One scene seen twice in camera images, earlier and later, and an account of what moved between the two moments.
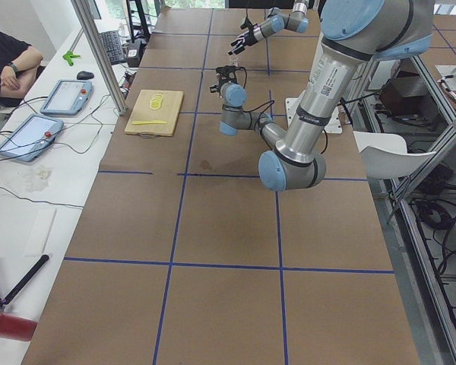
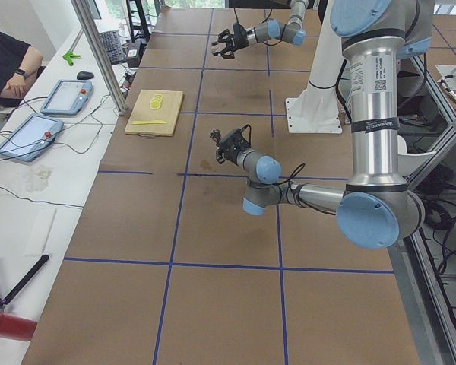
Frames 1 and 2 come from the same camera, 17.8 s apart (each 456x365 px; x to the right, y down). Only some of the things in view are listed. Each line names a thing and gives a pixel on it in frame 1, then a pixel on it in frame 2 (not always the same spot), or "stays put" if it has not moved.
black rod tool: x=43 y=259 stays put
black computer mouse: x=84 y=75 stays put
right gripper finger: x=239 y=41 to x=224 y=36
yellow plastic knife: x=152 y=122 stays put
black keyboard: x=112 y=43 stays put
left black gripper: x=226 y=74 to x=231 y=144
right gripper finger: x=237 y=50 to x=229 y=55
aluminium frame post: x=84 y=14 stays put
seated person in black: x=12 y=68 stays put
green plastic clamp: x=69 y=56 stays put
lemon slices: x=155 y=103 stays put
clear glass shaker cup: x=234 y=60 to x=217 y=47
